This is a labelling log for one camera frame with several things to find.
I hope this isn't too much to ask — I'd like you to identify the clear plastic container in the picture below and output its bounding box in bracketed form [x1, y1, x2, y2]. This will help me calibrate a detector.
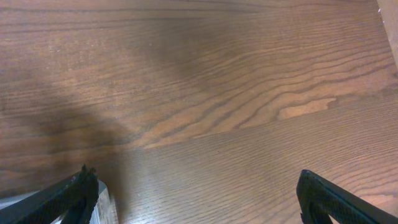
[0, 179, 119, 224]

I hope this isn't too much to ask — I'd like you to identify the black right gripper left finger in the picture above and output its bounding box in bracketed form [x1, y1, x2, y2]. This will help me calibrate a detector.
[1, 166, 99, 224]

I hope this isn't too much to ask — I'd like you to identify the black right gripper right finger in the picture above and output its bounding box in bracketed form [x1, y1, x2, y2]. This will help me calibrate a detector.
[296, 169, 397, 224]

